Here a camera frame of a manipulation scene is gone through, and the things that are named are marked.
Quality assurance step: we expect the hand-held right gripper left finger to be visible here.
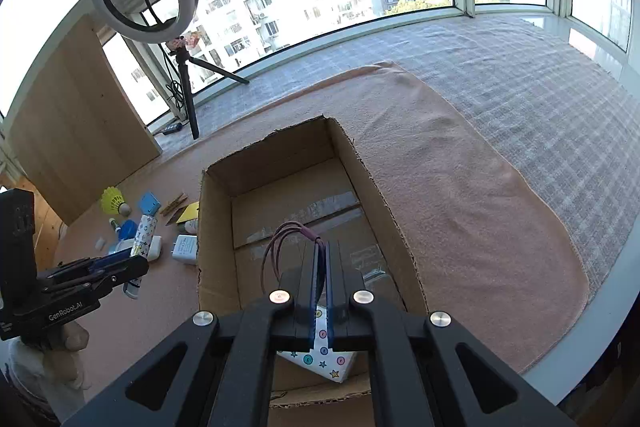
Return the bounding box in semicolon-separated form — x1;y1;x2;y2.
62;241;321;427

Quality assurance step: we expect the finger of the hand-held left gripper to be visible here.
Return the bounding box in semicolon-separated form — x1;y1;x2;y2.
39;257;150;297
50;254;132;282

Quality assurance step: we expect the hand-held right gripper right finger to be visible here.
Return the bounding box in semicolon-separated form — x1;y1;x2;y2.
327;241;581;427

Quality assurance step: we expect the star-patterned white tube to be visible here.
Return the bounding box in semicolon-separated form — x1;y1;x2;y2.
124;214;160;300

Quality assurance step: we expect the pink cable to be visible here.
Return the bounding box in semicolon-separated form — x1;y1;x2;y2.
261;221;328;295

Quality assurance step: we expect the white charger adapter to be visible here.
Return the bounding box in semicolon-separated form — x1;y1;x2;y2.
172;234;200;267

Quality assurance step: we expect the yellow shuttlecock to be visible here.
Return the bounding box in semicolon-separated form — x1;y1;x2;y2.
100;187;132;216

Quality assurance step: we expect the blue phone stand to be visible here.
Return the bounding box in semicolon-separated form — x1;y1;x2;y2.
137;192;162;218

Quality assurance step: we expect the yellow ruler card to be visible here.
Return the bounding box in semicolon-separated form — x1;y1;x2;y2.
165;202;201;226

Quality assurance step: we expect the cardboard box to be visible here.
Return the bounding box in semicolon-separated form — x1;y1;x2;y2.
197;116;430;410

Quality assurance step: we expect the person's left hand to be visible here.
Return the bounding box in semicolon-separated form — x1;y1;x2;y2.
2;323;93;425

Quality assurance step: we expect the star-patterned white box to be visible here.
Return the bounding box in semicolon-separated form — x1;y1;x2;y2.
275;304;358;385

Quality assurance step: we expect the light wooden board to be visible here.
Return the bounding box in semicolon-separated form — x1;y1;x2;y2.
7;14;163;225

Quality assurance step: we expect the peach blanket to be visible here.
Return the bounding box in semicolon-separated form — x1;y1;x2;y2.
52;62;591;427

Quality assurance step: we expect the black tripod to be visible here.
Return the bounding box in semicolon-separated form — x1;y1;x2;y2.
165;38;251;140

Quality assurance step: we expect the grey plaid mat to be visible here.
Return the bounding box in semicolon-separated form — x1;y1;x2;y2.
155;14;640;303

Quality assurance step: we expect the black ring light cable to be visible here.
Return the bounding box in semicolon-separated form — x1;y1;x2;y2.
167;52;184;120

